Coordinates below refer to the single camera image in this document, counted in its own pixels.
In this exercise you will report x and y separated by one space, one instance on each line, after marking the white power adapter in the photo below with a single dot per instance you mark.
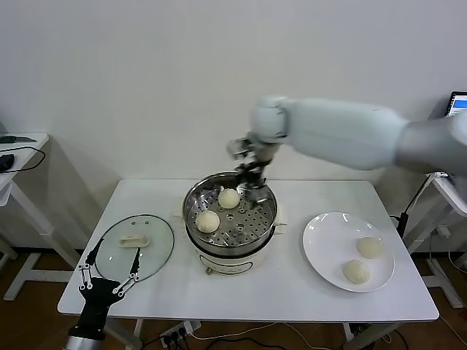
443 230

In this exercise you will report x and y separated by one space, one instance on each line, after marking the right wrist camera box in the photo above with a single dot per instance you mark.
236 147

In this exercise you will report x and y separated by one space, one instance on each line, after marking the stainless steel steamer basket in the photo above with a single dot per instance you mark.
248 229

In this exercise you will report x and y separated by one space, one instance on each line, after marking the black clamp bracket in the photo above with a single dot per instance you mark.
401 222

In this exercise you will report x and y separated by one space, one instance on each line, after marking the white round plate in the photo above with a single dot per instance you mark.
321 248

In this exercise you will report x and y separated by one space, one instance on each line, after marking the round glass pot lid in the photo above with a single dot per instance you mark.
153 240

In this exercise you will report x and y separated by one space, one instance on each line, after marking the white steamed baozi bun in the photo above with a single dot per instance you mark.
370 247
228 198
355 271
208 221

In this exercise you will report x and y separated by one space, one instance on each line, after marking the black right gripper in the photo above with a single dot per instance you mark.
261 160

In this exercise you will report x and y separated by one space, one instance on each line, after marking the dark green flat object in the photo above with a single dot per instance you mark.
11 138

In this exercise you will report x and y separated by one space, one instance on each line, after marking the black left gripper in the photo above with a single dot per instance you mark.
98 295

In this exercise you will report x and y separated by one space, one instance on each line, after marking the white side table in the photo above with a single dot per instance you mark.
22 160
448 193

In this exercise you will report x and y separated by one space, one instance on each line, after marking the white power strip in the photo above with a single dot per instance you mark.
178 331

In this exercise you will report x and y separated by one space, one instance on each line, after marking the black computer mouse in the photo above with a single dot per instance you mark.
5 162

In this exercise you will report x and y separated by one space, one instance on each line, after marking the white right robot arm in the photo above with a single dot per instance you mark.
328 131

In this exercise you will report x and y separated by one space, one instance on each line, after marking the grey open laptop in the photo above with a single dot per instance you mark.
458 104

